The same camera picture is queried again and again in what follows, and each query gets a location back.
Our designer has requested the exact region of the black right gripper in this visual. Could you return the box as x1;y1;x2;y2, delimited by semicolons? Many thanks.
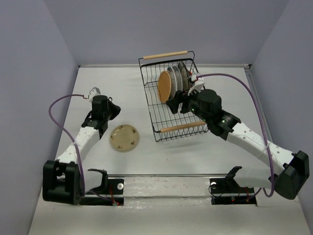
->
166;85;211;124

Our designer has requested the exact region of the woven tan plate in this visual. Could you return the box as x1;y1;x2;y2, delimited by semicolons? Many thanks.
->
157;71;171;103

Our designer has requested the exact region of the white plate teal lettered rim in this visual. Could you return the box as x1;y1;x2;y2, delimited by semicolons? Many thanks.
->
173;66;183;91

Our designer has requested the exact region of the beige floral plate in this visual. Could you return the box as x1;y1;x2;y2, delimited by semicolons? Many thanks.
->
110;124;140;152

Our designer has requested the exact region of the black wire dish rack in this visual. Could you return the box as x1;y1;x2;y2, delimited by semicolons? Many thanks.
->
138;50;208;142

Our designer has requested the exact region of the black rimmed silver plate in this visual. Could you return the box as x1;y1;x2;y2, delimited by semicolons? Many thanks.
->
178;61;189;91

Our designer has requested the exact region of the white plate teal red rim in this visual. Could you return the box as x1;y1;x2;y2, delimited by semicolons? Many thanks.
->
167;67;178;98

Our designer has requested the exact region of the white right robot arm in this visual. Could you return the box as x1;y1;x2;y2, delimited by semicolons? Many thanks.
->
166;89;310;200

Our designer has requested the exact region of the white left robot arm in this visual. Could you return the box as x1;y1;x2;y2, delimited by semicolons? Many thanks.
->
42;95;121;205

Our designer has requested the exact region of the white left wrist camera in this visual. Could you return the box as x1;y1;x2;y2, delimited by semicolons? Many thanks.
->
88;87;101;99

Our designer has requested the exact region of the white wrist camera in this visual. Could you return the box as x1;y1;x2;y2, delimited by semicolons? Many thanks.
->
88;87;101;99
188;73;205;96

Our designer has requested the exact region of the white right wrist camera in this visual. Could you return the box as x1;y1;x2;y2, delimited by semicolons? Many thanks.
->
188;73;205;96

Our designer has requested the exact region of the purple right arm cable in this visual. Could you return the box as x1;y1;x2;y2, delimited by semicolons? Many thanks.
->
195;73;276;198

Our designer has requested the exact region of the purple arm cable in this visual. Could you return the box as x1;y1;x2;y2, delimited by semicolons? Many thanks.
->
195;73;276;198
48;94;115;204

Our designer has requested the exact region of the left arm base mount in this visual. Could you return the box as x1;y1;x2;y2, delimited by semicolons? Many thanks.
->
79;178;124;206

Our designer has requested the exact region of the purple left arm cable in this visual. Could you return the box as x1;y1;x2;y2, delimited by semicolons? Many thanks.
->
48;94;115;204

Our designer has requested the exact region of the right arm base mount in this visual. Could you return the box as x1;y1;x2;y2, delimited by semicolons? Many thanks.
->
208;178;257;205

